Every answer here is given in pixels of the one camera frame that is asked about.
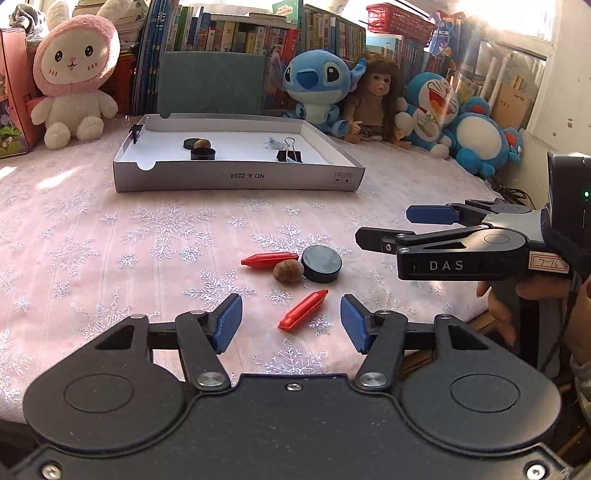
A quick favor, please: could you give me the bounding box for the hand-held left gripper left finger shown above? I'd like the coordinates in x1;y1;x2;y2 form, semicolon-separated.
95;294;244;393

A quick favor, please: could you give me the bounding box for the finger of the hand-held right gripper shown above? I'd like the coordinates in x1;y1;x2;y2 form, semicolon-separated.
355;224;491;255
406;199;548;227

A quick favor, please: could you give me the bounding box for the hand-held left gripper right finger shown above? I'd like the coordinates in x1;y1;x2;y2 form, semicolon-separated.
340;295;491;391

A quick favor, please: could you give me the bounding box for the red plastic whistle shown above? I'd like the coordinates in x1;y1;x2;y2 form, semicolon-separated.
277;289;330;331
240;251;300;270

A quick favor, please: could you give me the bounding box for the large black binder clip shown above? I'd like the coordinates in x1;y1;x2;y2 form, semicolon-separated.
276;137;304;163

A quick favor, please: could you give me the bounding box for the white cardboard box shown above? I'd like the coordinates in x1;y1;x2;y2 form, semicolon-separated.
113;112;366;193

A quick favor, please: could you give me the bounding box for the person's right forearm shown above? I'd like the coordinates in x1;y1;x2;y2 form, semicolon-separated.
568;352;591;417

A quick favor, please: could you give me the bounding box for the person's right hand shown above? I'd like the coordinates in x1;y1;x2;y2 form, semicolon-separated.
475;275;591;357

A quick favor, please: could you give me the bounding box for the blue mouse plush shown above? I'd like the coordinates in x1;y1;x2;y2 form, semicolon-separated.
445;96;525;179

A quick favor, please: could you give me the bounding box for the blue robot cat plush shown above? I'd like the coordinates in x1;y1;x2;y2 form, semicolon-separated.
394;72;463;160

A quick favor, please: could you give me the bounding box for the brown cardboard sheet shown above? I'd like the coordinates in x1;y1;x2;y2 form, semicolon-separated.
489;73;539;133

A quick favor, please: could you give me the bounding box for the long-haired baby doll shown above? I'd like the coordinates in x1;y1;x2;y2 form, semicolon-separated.
344;51;412;148

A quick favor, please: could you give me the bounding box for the white tube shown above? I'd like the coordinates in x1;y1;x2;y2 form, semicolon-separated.
480;52;514;112

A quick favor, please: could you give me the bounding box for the pink snowflake tablecloth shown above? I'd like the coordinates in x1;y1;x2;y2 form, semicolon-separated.
0;108;509;417

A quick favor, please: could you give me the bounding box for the blue alien plush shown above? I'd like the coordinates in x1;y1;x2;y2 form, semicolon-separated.
282;49;368;137

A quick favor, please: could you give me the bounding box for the red mesh basket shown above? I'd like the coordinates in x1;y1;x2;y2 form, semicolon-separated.
366;3;439;42

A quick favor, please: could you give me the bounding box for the green chair back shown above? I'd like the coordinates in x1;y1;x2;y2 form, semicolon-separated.
157;50;268;116

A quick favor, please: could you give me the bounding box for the row of books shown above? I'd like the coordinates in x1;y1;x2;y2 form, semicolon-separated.
131;0;485;117

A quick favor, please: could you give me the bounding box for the red plastic crate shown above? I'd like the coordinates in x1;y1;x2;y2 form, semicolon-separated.
99;50;137;116

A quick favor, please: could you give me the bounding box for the stack of books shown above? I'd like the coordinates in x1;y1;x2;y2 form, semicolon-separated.
74;0;149;52

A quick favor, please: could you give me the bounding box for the pink hooded bunny plush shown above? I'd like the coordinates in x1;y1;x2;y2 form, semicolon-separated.
30;0;122;150

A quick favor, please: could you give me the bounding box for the pink printed box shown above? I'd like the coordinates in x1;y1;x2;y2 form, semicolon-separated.
0;28;45;160

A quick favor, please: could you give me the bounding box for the grey cloth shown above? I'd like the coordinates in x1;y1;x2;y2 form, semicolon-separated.
8;2;48;29

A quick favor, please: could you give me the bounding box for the black cable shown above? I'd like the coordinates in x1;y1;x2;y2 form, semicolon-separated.
488;179;533;205

